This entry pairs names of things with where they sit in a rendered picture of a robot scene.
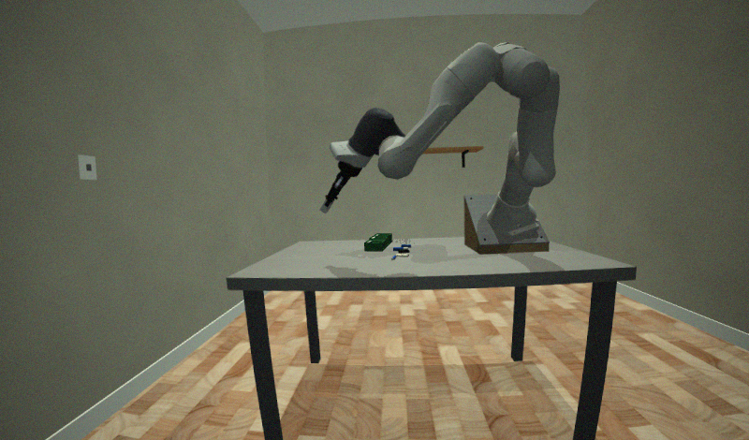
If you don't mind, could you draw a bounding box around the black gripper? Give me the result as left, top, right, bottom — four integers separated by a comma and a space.
320, 161, 362, 213

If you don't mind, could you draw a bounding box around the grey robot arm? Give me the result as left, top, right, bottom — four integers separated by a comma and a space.
330, 42, 560, 237

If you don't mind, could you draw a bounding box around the green rack of bins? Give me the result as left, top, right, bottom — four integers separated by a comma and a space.
364, 233, 392, 252

